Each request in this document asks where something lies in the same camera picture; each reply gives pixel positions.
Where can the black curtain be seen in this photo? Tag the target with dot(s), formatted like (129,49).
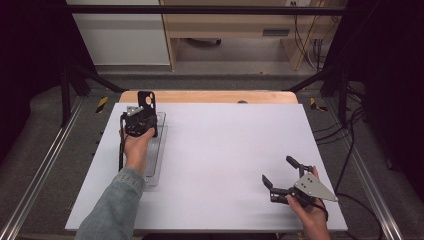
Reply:
(393,83)
(30,60)

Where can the yellow black tape marker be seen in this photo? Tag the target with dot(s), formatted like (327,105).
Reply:
(102,104)
(316,105)

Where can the wooden desk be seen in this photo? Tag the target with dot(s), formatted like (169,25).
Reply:
(233,25)

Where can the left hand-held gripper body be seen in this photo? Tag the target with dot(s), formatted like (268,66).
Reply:
(140,123)

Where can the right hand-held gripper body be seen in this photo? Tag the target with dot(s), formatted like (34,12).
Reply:
(308,190)

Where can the clear plastic packaging tray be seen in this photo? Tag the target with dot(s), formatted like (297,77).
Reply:
(156,146)

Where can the person's right hand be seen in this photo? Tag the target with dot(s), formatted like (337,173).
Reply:
(311,216)

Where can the black diagonal frame strut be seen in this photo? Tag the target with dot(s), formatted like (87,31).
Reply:
(100,79)
(308,80)

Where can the black horizontal frame bar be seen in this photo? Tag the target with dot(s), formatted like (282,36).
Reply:
(206,10)

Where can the black upright frame post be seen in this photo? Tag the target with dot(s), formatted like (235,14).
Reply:
(65,96)

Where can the white cabinet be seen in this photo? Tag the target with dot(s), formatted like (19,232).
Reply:
(123,36)

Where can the person's left hand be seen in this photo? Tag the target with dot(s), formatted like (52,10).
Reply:
(137,150)

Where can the aluminium rail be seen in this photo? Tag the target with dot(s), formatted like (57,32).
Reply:
(366,176)
(40,170)

